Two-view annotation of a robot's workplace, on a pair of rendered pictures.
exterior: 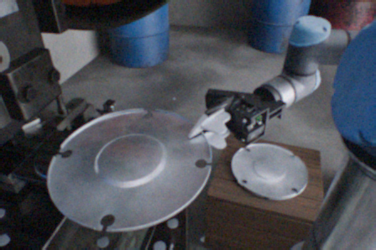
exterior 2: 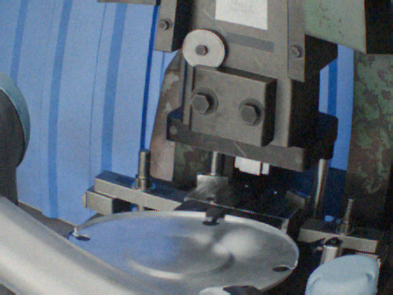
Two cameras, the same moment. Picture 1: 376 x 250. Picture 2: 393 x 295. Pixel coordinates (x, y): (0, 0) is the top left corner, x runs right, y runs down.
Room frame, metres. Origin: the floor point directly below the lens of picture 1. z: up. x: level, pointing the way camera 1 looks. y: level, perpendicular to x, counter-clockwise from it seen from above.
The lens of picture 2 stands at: (0.55, -0.93, 1.33)
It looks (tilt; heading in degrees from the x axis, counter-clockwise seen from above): 21 degrees down; 99
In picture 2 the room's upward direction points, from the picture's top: 4 degrees clockwise
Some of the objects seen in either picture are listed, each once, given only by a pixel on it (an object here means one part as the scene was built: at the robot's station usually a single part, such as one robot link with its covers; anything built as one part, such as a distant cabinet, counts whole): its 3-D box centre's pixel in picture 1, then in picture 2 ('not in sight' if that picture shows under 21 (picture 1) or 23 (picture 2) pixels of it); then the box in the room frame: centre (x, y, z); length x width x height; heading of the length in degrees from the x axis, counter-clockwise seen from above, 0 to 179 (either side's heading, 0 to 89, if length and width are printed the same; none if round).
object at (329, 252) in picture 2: (112, 117); (327, 268); (0.57, 0.18, 0.75); 0.03 x 0.03 x 0.10; 75
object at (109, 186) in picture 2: not in sight; (138, 183); (0.27, 0.39, 0.76); 0.17 x 0.06 x 0.10; 165
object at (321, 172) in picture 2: not in sight; (320, 175); (0.52, 0.39, 0.81); 0.02 x 0.02 x 0.14; 75
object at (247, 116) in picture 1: (252, 111); not in sight; (0.50, -0.13, 0.81); 0.12 x 0.09 x 0.08; 127
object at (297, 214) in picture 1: (261, 199); not in sight; (0.78, -0.32, 0.18); 0.40 x 0.38 x 0.35; 72
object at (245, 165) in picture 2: not in sight; (254, 155); (0.43, 0.34, 0.84); 0.05 x 0.03 x 0.04; 165
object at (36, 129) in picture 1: (20, 153); (249, 212); (0.43, 0.35, 0.76); 0.15 x 0.09 x 0.05; 165
